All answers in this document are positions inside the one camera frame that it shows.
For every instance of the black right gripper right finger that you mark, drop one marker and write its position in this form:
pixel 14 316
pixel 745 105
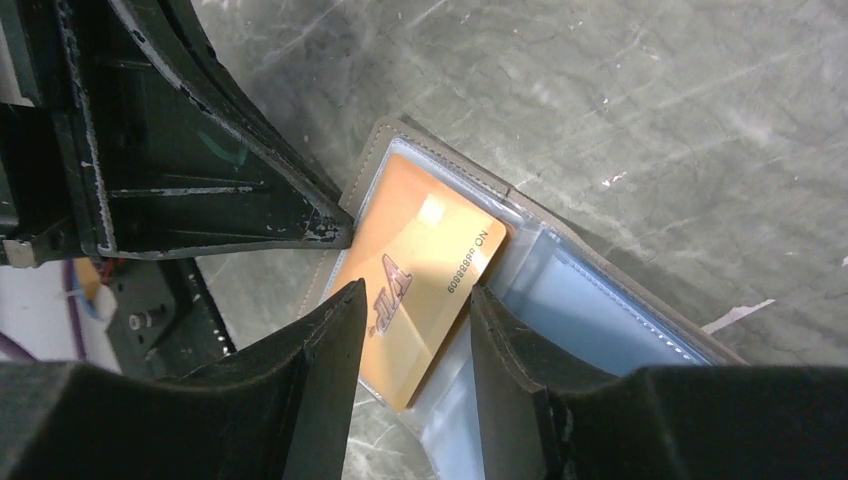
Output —
pixel 545 414

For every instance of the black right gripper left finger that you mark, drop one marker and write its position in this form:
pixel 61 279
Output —
pixel 278 409

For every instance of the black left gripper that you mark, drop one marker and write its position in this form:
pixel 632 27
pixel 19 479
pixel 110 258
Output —
pixel 122 135

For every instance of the grey leather card holder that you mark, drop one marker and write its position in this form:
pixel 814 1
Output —
pixel 550 278

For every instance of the orange credit card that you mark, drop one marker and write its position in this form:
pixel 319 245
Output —
pixel 413 225

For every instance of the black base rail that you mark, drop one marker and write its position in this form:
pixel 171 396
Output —
pixel 167 323

